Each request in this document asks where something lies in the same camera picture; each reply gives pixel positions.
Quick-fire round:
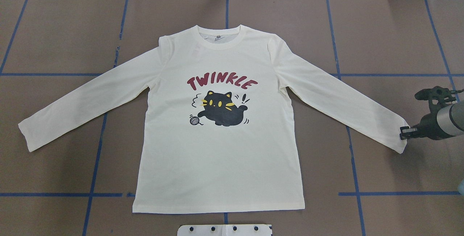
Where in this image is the cream long sleeve cat shirt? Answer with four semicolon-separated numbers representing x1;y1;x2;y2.
18;25;407;214

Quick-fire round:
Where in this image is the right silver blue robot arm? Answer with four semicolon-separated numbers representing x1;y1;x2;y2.
399;101;464;140

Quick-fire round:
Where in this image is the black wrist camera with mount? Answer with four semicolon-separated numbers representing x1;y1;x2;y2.
414;86;464;113

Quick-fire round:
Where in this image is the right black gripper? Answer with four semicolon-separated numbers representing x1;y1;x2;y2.
400;113;442;140

